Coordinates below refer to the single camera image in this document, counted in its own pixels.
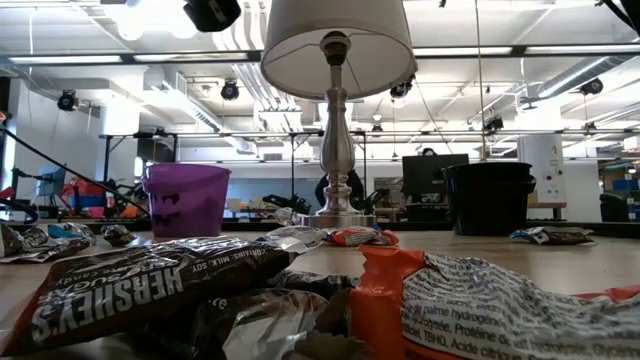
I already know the brown Hershey's candy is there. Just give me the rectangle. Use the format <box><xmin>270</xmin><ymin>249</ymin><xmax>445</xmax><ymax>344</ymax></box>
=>
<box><xmin>0</xmin><ymin>237</ymin><xmax>294</xmax><ymax>357</ymax></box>
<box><xmin>0</xmin><ymin>222</ymin><xmax>51</xmax><ymax>259</ymax></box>
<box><xmin>134</xmin><ymin>288</ymin><xmax>351</xmax><ymax>360</ymax></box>
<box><xmin>272</xmin><ymin>269</ymin><xmax>361</xmax><ymax>301</ymax></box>
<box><xmin>542</xmin><ymin>226</ymin><xmax>596</xmax><ymax>246</ymax></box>
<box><xmin>101</xmin><ymin>224</ymin><xmax>136</xmax><ymax>247</ymax></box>
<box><xmin>0</xmin><ymin>242</ymin><xmax>92</xmax><ymax>265</ymax></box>

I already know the orange Reese's candy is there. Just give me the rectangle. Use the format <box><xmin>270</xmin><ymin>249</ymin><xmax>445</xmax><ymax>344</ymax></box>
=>
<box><xmin>347</xmin><ymin>244</ymin><xmax>640</xmax><ymax>360</ymax></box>
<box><xmin>324</xmin><ymin>226</ymin><xmax>401</xmax><ymax>248</ymax></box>

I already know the white shade silver table lamp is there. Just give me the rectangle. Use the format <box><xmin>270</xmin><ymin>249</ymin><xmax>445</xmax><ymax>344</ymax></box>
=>
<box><xmin>259</xmin><ymin>0</ymin><xmax>419</xmax><ymax>230</ymax></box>

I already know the black thin cable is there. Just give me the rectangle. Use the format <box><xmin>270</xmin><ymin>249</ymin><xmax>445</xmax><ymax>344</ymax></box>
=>
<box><xmin>0</xmin><ymin>124</ymin><xmax>151</xmax><ymax>216</ymax></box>

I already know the black curved cable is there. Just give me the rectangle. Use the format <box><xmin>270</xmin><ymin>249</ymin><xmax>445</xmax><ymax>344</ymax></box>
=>
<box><xmin>0</xmin><ymin>198</ymin><xmax>40</xmax><ymax>225</ymax></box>

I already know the silver ceiling duct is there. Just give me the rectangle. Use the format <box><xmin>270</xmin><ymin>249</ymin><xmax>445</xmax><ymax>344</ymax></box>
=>
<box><xmin>537</xmin><ymin>53</ymin><xmax>640</xmax><ymax>100</ymax></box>

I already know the black computer monitor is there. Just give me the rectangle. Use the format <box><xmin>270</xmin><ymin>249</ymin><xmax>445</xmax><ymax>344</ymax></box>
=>
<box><xmin>402</xmin><ymin>153</ymin><xmax>471</xmax><ymax>197</ymax></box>

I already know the black aluminium table frame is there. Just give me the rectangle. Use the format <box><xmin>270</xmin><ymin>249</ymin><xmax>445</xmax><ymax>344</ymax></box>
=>
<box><xmin>219</xmin><ymin>217</ymin><xmax>456</xmax><ymax>233</ymax></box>

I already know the black plastic bucket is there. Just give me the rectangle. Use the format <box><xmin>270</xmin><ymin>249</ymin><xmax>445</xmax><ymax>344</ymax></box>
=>
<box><xmin>442</xmin><ymin>161</ymin><xmax>537</xmax><ymax>238</ymax></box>

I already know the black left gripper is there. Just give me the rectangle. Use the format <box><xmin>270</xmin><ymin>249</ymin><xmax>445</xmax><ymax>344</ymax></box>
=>
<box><xmin>182</xmin><ymin>0</ymin><xmax>242</xmax><ymax>33</ymax></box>

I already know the wooden side table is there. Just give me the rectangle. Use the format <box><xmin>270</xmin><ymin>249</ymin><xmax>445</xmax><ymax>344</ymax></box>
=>
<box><xmin>527</xmin><ymin>201</ymin><xmax>569</xmax><ymax>221</ymax></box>

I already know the shelf with blue bins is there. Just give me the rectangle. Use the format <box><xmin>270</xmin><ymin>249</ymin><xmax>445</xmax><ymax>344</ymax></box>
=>
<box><xmin>602</xmin><ymin>160</ymin><xmax>640</xmax><ymax>207</ymax></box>

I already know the blue screen monitor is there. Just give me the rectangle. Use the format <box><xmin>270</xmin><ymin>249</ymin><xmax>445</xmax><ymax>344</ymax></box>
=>
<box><xmin>35</xmin><ymin>162</ymin><xmax>69</xmax><ymax>198</ymax></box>

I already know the purple plastic bucket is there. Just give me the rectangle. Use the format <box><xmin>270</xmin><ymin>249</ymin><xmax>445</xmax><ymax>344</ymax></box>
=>
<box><xmin>142</xmin><ymin>163</ymin><xmax>233</xmax><ymax>238</ymax></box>

